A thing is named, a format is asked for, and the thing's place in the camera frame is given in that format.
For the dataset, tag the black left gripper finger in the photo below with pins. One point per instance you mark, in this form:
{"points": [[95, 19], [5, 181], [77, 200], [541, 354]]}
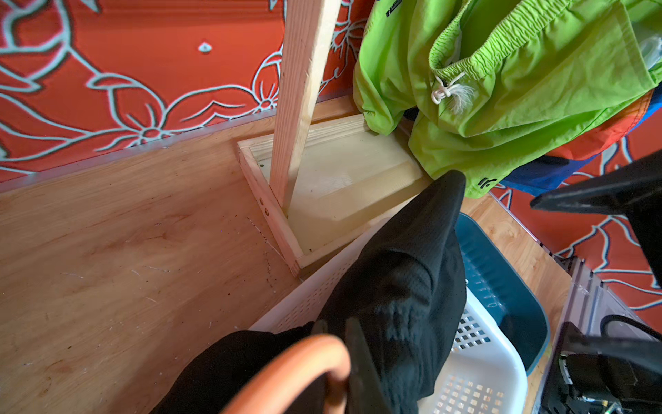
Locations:
{"points": [[364, 391]]}

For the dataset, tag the orange clothes hanger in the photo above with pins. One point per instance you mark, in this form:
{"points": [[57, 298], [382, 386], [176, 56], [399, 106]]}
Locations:
{"points": [[278, 385]]}

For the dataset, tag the black shorts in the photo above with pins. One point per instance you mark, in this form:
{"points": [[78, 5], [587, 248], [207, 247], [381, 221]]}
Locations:
{"points": [[407, 290]]}

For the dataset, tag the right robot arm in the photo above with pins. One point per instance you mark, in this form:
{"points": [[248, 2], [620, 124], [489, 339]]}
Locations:
{"points": [[633, 191]]}

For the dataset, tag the rainbow striped shorts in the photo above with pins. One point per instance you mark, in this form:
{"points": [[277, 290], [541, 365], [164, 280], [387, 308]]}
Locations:
{"points": [[549, 171]]}

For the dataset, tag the lime green shorts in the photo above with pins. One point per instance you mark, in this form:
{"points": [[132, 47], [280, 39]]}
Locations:
{"points": [[499, 84]]}

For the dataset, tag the white plastic basket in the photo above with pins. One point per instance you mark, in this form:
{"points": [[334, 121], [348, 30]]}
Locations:
{"points": [[483, 374]]}

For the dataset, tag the teal plastic tray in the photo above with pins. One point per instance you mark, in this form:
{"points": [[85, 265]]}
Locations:
{"points": [[504, 294]]}

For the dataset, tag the wooden clothes rack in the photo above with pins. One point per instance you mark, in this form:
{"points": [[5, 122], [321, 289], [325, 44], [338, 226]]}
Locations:
{"points": [[320, 185]]}

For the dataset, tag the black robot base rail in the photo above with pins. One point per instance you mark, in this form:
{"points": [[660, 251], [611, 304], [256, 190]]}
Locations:
{"points": [[605, 359]]}

